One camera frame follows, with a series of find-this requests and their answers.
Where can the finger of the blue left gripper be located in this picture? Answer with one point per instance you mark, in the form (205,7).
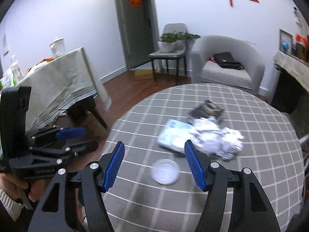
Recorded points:
(71,133)

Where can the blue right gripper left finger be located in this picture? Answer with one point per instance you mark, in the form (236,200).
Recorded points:
(112,164)

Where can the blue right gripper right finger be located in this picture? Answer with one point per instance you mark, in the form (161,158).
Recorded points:
(195,165)

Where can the white paper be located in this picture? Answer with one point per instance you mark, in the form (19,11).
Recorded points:
(213,140)

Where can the blue tissue pack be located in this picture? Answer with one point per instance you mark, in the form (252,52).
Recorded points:
(174,135)

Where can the person left hand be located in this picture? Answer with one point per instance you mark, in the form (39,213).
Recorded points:
(10,185)

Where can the dark table leg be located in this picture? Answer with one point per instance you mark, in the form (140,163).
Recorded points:
(83,108)

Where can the grey checked round tablecloth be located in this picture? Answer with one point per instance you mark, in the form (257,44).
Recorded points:
(260,189)

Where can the beige tablecloth side table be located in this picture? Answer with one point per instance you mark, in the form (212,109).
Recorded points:
(58,85)

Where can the black printed bag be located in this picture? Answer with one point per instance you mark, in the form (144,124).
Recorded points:
(207,110)

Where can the white kettle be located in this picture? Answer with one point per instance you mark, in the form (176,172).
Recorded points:
(57,47)

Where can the grey armchair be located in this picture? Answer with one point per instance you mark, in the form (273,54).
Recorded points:
(206,70)

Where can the black handbag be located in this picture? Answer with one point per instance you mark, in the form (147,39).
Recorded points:
(226,61)

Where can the potted green plant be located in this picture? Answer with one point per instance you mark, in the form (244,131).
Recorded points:
(175,41)

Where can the grey dining chair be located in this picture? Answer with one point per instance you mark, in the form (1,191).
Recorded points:
(177,56)

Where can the beige fringed desk cloth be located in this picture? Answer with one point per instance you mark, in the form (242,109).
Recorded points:
(294,67)

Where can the grey door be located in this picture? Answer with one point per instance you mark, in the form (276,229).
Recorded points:
(137,28)

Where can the framed picture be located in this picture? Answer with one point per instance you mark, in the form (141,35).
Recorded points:
(286,42)

